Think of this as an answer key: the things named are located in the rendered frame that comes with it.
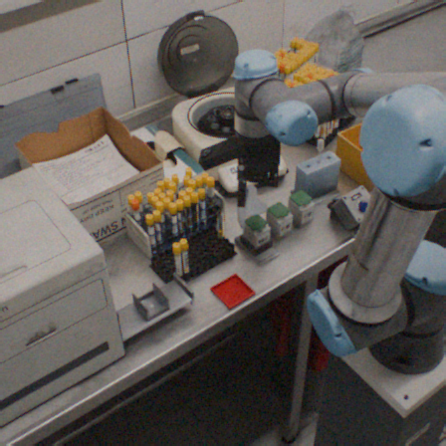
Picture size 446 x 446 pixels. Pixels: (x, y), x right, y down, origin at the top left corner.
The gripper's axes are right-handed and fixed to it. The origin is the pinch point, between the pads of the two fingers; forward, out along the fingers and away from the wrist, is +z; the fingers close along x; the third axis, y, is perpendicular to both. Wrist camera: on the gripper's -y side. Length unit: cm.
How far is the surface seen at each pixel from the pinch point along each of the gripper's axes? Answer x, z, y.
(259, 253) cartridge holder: -3.5, 10.8, 3.9
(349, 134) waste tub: 33.2, 4.8, 23.3
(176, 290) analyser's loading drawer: -17.8, 8.2, -11.6
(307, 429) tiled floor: 4, 100, 21
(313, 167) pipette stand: 17.0, 2.7, 14.4
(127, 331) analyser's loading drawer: -28.9, 8.1, -19.1
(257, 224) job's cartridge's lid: -1.2, 4.3, 3.2
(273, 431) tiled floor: 2, 100, 10
